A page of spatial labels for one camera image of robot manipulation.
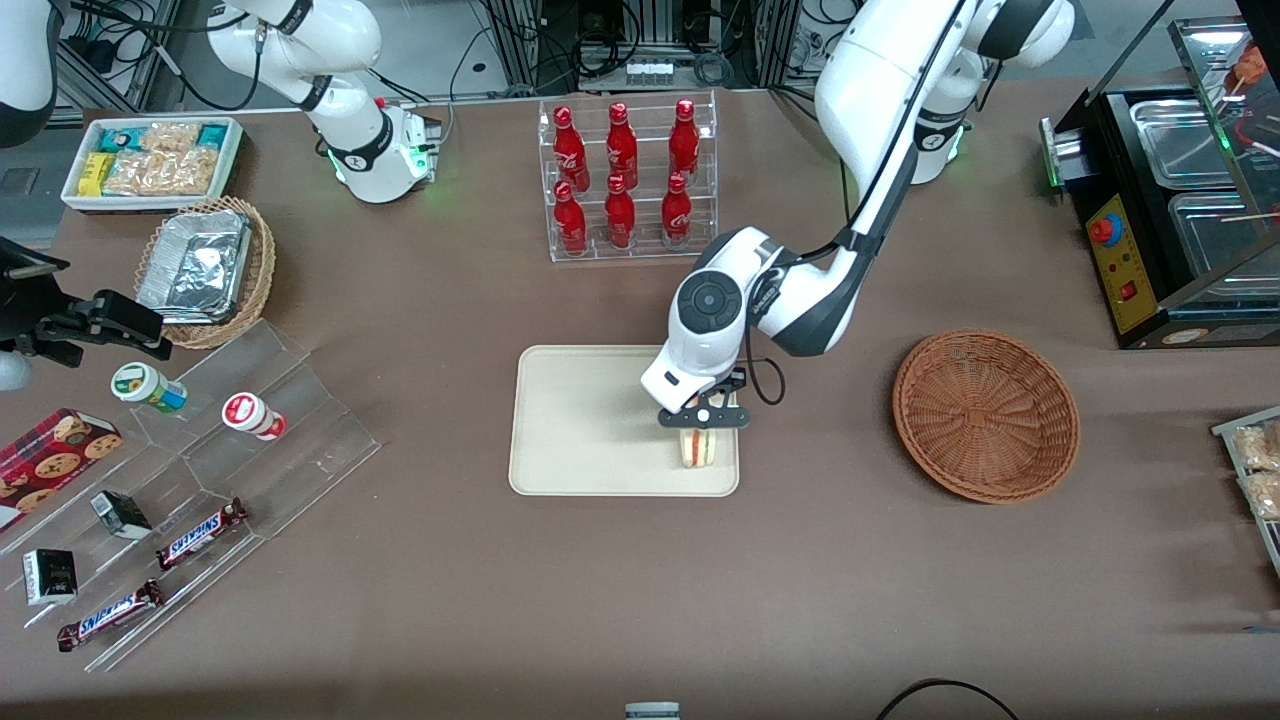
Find red tartan cookie box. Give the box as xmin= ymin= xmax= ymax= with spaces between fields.
xmin=0 ymin=408 xmax=123 ymax=533

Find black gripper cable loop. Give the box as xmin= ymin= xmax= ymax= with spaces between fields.
xmin=743 ymin=352 xmax=791 ymax=407

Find light wicker basket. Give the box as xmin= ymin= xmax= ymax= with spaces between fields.
xmin=133 ymin=196 xmax=277 ymax=351

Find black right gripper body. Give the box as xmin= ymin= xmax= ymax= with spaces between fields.
xmin=0 ymin=238 xmax=97 ymax=367

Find tray with snack bags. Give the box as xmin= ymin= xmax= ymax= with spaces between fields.
xmin=1212 ymin=405 xmax=1280 ymax=581

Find beige plastic tray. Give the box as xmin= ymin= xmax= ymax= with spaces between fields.
xmin=508 ymin=345 xmax=741 ymax=498

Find triangle sandwich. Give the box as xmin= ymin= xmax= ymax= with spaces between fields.
xmin=678 ymin=425 xmax=723 ymax=469

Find red strawberry yogurt cup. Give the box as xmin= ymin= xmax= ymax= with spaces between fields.
xmin=221 ymin=392 xmax=288 ymax=442

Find clear acrylic stepped stand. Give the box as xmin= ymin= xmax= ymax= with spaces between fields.
xmin=0 ymin=318 xmax=381 ymax=673

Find white plastic snack bin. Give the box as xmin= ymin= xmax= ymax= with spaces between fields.
xmin=62 ymin=116 xmax=245 ymax=214

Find brown round wicker basket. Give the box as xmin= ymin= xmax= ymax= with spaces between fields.
xmin=892 ymin=330 xmax=1082 ymax=504

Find green sunflower lidded cup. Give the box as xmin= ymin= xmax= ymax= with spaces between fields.
xmin=110 ymin=362 xmax=188 ymax=415

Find red cola bottle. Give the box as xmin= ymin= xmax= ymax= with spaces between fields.
xmin=661 ymin=172 xmax=694 ymax=249
xmin=668 ymin=98 xmax=701 ymax=186
xmin=605 ymin=102 xmax=639 ymax=191
xmin=604 ymin=175 xmax=637 ymax=251
xmin=553 ymin=105 xmax=591 ymax=193
xmin=553 ymin=180 xmax=589 ymax=256

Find stacked aluminium foil trays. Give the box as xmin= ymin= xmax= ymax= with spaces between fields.
xmin=137 ymin=208 xmax=253 ymax=326

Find Snickers chocolate bar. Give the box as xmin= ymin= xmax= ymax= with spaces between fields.
xmin=57 ymin=579 xmax=166 ymax=653
xmin=155 ymin=497 xmax=249 ymax=572

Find clear bag of crackers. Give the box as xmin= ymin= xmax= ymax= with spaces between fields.
xmin=105 ymin=148 xmax=223 ymax=197
xmin=142 ymin=122 xmax=203 ymax=154

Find dark green small carton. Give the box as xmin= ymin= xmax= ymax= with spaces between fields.
xmin=22 ymin=548 xmax=79 ymax=607
xmin=90 ymin=490 xmax=153 ymax=541

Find steel warmer pan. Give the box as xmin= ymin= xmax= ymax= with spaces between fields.
xmin=1168 ymin=190 xmax=1280 ymax=281
xmin=1130 ymin=98 xmax=1241 ymax=191

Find black food warmer cabinet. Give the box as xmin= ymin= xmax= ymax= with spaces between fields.
xmin=1040 ymin=15 xmax=1280 ymax=351

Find clear acrylic bottle rack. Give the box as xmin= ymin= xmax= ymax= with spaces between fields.
xmin=537 ymin=90 xmax=719 ymax=264

